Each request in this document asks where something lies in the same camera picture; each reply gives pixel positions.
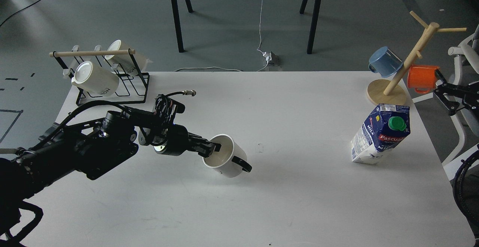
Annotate black table legs right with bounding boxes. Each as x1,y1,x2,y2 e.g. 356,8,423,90
299,0,322,55

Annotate white mug with black handle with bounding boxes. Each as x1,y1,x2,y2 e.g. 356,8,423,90
202,134,253,178

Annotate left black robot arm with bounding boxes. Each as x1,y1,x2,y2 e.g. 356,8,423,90
0,94,221,247

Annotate orange mug on tree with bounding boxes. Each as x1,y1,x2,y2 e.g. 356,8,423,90
406,64,440,94

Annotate black table legs left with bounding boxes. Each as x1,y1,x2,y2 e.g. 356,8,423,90
168,0,194,53

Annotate blue milk carton green cap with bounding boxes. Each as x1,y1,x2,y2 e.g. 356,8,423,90
351,103,411,165

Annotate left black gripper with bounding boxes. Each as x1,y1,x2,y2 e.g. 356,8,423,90
153,124,222,158

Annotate grey power adapter on floor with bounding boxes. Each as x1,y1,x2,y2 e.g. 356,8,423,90
262,51,281,66

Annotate wooden mug tree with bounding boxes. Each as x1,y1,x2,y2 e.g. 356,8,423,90
366,10,467,105

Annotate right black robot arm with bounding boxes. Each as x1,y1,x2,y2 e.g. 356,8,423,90
433,69,479,118

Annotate blue mug on tree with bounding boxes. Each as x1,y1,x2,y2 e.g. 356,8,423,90
368,46,403,78

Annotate black braided cable loop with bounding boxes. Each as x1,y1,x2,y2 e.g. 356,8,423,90
453,153,479,227

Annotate white floor cable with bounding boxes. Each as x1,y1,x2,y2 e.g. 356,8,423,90
174,0,278,72

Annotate black table legs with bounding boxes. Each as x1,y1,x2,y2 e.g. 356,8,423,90
168,0,194,53
299,0,322,55

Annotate white cup on rack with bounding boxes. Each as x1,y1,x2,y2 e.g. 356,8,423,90
104,40,149,76
71,61,120,97

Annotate white cup front on rack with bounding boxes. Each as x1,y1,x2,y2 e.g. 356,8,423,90
71,61,120,97

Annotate black wire cup rack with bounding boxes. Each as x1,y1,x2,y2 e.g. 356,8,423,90
49,45,150,106

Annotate white cup rear on rack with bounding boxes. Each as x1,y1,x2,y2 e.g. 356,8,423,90
104,40,149,76

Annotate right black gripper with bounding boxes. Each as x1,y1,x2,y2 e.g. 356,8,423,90
433,70,468,117

